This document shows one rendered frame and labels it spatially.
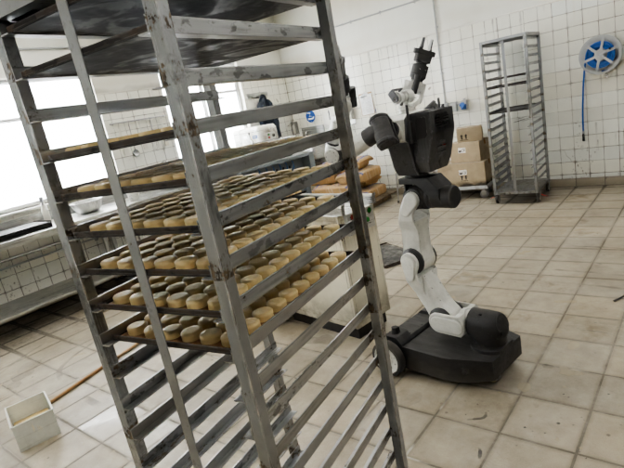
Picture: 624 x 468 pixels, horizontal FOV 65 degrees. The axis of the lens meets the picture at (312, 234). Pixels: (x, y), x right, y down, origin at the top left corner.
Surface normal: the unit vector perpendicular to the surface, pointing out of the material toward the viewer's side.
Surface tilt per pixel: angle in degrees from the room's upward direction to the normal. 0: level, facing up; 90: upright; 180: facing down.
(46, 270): 90
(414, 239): 90
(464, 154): 91
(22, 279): 90
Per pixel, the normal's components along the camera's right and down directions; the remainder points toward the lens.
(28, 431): 0.60, 0.08
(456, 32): -0.61, 0.31
